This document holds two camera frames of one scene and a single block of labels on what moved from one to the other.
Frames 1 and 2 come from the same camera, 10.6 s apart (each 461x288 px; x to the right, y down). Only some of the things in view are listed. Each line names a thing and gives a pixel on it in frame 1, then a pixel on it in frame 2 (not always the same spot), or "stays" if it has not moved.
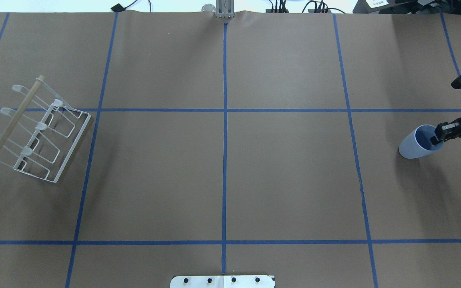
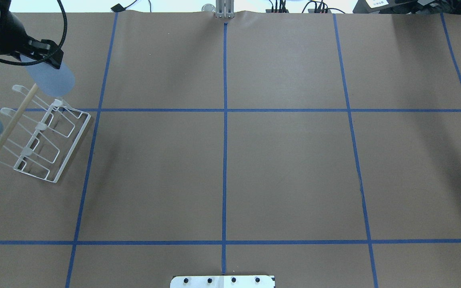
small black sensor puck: [118, 8] stays
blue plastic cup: [417, 143] → [51, 80]
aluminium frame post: [225, 9] stays
